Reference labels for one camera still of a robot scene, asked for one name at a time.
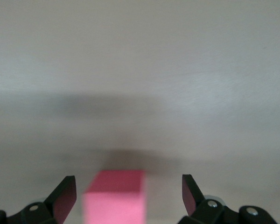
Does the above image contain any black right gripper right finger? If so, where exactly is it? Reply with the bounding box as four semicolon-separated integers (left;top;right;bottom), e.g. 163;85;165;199
179;174;277;224

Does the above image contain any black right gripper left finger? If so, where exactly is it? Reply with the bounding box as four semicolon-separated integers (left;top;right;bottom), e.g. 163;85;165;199
0;175;77;224

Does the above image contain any pink foam cube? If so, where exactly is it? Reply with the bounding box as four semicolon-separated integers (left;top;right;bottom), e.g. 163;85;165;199
82;169;147;224

